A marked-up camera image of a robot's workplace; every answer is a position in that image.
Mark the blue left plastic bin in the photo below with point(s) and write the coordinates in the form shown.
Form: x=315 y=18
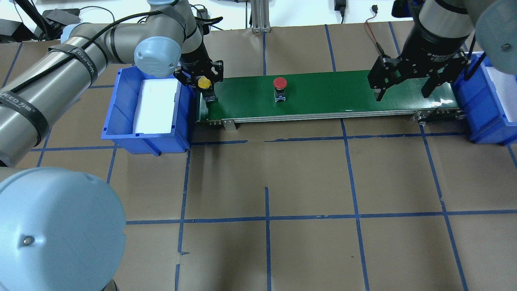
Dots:
x=118 y=126

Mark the yellow push button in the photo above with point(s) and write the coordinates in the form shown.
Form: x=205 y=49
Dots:
x=203 y=85

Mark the aluminium frame post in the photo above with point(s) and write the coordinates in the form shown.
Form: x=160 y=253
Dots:
x=260 y=16

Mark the red push button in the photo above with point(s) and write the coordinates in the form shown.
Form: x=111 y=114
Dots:
x=280 y=84

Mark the white foam pad left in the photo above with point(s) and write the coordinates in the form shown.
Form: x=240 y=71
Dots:
x=155 y=106

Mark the white foam pad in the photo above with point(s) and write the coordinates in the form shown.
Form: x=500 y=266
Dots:
x=506 y=89
x=155 y=106

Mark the green conveyor belt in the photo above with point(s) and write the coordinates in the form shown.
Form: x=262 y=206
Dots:
x=319 y=95

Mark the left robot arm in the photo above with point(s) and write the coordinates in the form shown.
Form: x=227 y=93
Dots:
x=61 y=229

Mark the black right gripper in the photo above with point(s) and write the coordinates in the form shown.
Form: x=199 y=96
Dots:
x=429 y=45

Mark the blue right plastic bin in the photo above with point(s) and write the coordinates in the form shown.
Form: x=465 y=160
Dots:
x=478 y=99

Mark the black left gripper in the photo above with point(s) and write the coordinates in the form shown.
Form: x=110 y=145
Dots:
x=194 y=55

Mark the blue plastic bin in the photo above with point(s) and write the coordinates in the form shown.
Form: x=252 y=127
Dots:
x=478 y=99
x=118 y=126

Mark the white foam pad right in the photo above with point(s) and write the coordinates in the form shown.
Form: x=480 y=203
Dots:
x=506 y=89

